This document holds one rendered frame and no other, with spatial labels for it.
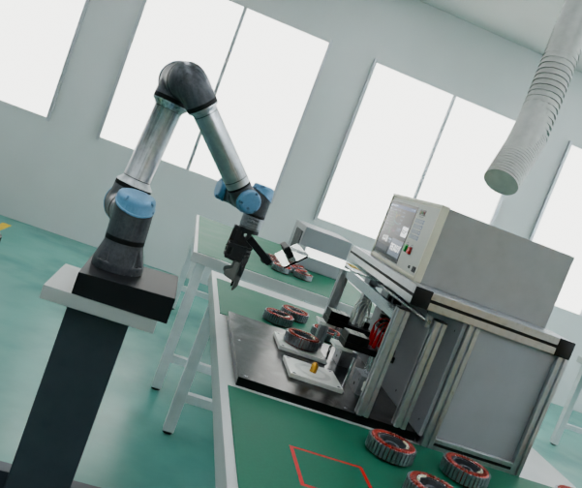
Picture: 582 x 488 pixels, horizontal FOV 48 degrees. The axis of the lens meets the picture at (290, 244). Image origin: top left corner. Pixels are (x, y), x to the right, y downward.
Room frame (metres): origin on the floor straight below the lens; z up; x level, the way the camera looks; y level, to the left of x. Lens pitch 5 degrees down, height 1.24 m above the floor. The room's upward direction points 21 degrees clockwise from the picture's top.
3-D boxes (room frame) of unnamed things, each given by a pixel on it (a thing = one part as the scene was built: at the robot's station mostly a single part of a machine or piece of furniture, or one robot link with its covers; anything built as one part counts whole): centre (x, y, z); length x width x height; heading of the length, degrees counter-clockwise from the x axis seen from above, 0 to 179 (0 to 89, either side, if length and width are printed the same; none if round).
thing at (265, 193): (2.22, 0.15, 1.14); 0.09 x 0.08 x 0.11; 117
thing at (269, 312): (2.34, -0.05, 0.77); 0.11 x 0.11 x 0.04
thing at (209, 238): (4.25, 0.05, 0.37); 1.85 x 1.10 x 0.75; 10
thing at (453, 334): (1.92, -0.41, 0.92); 0.66 x 0.01 x 0.30; 10
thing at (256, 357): (1.87, -0.17, 0.76); 0.64 x 0.47 x 0.02; 10
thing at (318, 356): (1.99, -0.14, 0.78); 0.15 x 0.15 x 0.01; 10
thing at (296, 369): (1.75, -0.18, 0.78); 0.15 x 0.15 x 0.01; 10
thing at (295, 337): (1.99, -0.14, 0.80); 0.11 x 0.11 x 0.04
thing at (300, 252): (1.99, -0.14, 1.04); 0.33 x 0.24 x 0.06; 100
